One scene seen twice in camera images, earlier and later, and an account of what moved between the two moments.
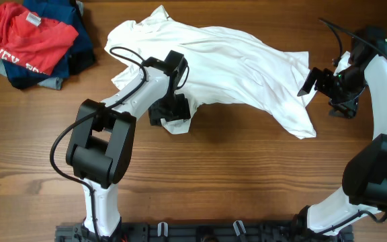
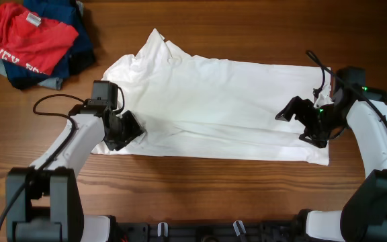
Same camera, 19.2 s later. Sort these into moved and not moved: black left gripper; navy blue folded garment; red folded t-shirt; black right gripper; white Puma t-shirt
Moved: black right gripper; white Puma t-shirt; black left gripper
Not moved: navy blue folded garment; red folded t-shirt
